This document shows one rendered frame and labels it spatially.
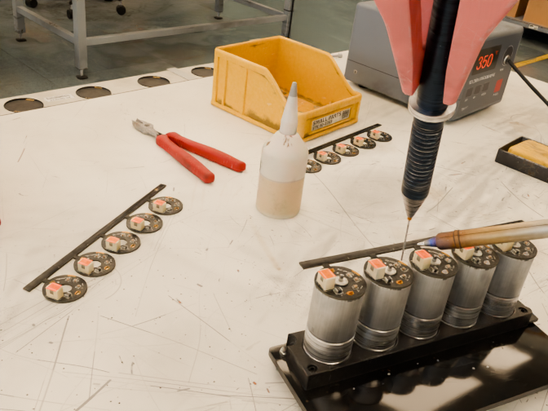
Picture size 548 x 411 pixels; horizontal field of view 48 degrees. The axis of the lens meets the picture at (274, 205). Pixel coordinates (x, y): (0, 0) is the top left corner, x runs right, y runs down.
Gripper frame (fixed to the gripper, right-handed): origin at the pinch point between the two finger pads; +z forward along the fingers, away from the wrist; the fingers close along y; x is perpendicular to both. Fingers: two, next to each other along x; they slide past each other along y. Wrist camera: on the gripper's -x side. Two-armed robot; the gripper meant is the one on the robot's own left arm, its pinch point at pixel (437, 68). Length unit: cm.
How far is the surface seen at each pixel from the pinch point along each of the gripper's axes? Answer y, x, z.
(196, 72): 34, -34, 30
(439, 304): -1.9, -2.4, 15.0
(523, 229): -4.4, -2.5, 8.3
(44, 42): 227, -174, 151
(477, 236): -2.7, -2.1, 9.1
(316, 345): 2.7, 2.6, 14.9
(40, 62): 207, -152, 144
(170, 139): 24.3, -15.3, 23.0
